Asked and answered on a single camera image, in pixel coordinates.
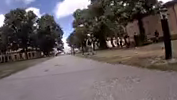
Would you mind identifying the grass patch with kerb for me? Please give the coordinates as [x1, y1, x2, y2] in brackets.
[0, 54, 57, 84]

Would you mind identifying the dry grass verge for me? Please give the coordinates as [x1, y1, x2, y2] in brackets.
[76, 37, 177, 94]

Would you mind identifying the person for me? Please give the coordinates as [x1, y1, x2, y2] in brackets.
[153, 28, 161, 44]
[83, 32, 97, 57]
[133, 31, 142, 48]

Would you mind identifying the row of trees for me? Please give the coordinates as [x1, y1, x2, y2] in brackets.
[60, 0, 131, 56]

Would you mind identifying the long low brick building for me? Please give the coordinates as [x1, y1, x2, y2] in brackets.
[0, 44, 45, 64]

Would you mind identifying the group of trees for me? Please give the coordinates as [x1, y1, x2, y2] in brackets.
[0, 1, 68, 64]

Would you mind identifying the grey asphalt road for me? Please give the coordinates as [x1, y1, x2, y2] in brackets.
[0, 37, 177, 100]

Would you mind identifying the black post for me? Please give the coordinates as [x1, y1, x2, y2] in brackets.
[157, 6, 176, 61]

